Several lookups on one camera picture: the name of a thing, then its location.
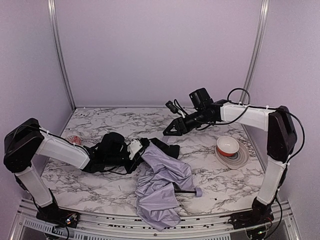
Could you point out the orange white bowl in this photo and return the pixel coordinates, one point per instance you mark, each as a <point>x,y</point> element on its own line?
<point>227,146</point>

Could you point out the lilac folding umbrella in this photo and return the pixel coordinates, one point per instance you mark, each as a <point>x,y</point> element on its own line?
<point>164,177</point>

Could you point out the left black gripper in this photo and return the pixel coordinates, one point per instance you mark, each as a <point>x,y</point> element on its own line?
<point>145,143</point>

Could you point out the red patterned bowl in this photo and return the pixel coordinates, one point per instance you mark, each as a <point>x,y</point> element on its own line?
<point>74,139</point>

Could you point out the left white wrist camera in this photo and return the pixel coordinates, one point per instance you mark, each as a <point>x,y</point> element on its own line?
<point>133,148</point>

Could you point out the grey ringed plate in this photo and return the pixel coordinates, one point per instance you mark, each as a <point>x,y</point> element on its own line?
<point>238,160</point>

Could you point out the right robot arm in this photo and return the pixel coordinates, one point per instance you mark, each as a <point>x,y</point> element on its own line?
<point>278,124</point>

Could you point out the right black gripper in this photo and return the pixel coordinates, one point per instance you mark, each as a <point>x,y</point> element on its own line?
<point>182,124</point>

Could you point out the aluminium front rail base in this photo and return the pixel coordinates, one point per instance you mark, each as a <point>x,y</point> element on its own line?
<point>32,222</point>

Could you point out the right aluminium frame post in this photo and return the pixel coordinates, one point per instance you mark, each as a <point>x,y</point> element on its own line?
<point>260,32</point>

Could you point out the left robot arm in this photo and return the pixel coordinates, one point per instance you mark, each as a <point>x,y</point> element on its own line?
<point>30,139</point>

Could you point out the aluminium frame post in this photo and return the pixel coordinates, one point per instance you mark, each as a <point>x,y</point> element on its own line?
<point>59,52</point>
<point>260,32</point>

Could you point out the left aluminium frame post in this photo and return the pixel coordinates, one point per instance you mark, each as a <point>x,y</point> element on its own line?
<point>59,52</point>

